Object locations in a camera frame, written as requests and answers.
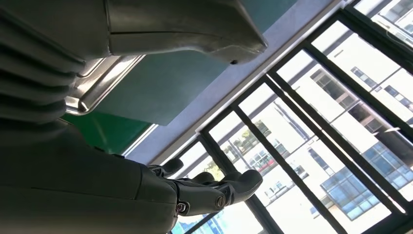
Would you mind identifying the electronic scale with steel tray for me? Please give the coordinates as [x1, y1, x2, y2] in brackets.
[64, 55, 146, 116]

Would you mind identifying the white window sill strip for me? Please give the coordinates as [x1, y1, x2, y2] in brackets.
[150, 0, 352, 165]

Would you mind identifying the black framed window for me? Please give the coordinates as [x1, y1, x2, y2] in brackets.
[168, 0, 413, 234]

